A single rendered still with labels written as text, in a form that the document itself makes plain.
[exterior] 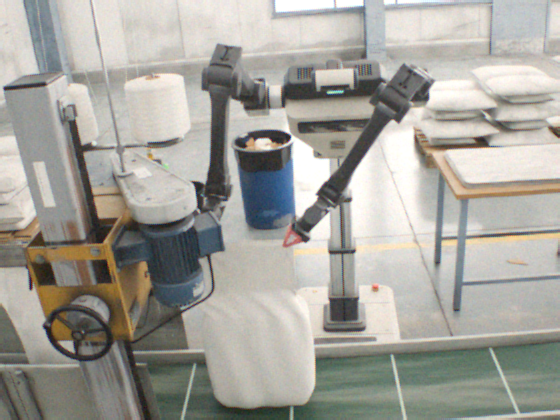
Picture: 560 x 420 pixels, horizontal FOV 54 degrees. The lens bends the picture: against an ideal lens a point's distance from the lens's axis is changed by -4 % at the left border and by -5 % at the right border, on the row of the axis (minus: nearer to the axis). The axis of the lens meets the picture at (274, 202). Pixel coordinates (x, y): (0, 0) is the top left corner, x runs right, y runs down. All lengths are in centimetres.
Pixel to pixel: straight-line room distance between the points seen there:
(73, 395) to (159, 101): 117
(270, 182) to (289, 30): 592
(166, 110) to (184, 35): 846
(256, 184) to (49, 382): 239
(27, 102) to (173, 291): 62
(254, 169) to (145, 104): 260
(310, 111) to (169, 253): 87
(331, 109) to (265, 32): 770
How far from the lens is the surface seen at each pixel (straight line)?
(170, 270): 155
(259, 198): 417
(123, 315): 160
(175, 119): 154
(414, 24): 996
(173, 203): 145
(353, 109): 214
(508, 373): 246
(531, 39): 1050
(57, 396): 225
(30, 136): 144
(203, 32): 991
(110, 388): 180
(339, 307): 275
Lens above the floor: 200
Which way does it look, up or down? 25 degrees down
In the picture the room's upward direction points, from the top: 5 degrees counter-clockwise
